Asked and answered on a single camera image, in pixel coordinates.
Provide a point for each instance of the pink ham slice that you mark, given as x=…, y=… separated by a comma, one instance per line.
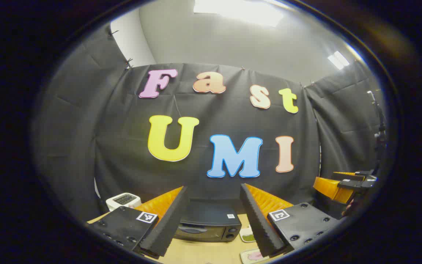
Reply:
x=255, y=256

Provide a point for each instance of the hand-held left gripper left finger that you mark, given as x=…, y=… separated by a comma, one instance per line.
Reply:
x=170, y=223

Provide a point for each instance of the white divided bean tray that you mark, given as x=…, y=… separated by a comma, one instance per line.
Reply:
x=247, y=236

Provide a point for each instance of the black backdrop cloth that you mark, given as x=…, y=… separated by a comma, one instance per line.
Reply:
x=233, y=121

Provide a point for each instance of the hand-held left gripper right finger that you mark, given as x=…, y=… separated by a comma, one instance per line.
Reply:
x=256, y=223

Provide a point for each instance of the black tripod stand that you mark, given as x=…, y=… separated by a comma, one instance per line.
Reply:
x=379, y=135

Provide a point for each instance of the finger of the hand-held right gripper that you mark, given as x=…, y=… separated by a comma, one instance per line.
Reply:
x=344, y=173
x=328, y=187

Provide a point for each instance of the cream rectangular plate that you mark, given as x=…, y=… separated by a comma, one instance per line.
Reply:
x=247, y=257

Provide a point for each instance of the black electric oven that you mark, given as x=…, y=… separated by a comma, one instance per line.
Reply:
x=211, y=220

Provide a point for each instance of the small ceiling light panel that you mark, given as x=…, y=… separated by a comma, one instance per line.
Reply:
x=338, y=59

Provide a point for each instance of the large ceiling light panel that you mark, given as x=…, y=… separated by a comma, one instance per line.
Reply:
x=238, y=11

